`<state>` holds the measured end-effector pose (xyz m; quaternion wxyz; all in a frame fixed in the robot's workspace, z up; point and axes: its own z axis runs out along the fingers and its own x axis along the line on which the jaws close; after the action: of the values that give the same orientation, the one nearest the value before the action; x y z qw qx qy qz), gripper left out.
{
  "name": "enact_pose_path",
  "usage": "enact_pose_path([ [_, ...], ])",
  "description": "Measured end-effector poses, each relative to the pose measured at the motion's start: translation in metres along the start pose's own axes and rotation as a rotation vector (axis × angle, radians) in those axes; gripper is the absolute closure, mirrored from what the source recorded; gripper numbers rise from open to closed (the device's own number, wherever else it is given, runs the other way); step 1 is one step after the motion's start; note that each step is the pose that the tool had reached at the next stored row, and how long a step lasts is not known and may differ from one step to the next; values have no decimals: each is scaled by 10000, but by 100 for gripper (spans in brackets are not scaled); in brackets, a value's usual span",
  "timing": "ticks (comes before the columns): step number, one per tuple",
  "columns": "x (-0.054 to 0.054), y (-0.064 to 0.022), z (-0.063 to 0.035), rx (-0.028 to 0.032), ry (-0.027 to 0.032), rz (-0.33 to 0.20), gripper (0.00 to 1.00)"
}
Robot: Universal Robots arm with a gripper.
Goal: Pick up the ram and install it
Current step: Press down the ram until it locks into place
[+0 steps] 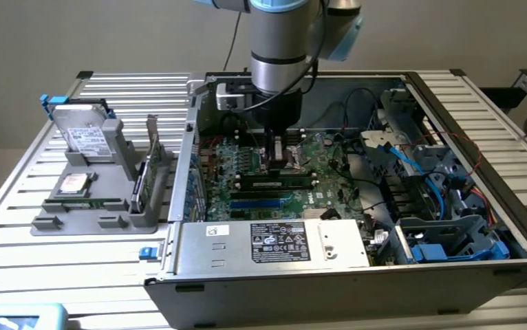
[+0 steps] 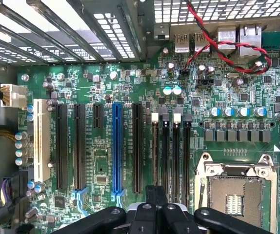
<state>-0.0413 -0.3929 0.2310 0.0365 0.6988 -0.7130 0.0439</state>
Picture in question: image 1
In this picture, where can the silver hard disk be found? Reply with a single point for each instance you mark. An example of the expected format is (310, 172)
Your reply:
(85, 134)

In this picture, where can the CPU socket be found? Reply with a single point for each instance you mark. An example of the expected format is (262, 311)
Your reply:
(297, 154)

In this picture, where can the green graphics card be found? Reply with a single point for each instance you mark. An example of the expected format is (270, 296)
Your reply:
(150, 161)

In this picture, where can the silver power supply unit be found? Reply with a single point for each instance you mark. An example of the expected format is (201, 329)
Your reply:
(237, 247)

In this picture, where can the installed green RAM stick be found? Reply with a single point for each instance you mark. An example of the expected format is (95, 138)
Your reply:
(264, 180)

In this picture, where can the grey disk bay cage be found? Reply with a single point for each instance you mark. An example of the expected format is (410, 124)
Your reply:
(438, 237)

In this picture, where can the grey parts rack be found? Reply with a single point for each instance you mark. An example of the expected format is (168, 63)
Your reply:
(149, 220)

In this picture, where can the silver chipset heatsink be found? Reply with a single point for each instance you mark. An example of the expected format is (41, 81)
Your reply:
(321, 214)

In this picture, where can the black RAM slot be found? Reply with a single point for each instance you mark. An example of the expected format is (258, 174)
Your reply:
(260, 195)

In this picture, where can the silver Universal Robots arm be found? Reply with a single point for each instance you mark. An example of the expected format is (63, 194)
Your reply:
(276, 38)

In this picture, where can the open black PC case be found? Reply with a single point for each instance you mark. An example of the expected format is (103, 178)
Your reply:
(292, 299)

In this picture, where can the green Dell motherboard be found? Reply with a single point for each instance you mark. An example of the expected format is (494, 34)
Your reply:
(245, 161)

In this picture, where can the blue plastic clip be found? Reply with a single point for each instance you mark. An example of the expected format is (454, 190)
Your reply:
(47, 103)

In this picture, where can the blue case latch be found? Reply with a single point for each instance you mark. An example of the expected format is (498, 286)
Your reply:
(149, 253)

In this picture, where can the CPU chip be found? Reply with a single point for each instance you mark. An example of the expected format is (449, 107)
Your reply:
(75, 183)

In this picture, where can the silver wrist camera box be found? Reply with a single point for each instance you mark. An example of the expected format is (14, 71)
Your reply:
(228, 98)

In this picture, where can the blue expansion slot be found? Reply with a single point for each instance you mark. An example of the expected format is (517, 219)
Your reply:
(254, 203)

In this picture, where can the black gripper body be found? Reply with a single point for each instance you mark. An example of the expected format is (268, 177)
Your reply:
(278, 110)

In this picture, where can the teal device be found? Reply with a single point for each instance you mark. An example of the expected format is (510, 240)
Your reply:
(15, 318)

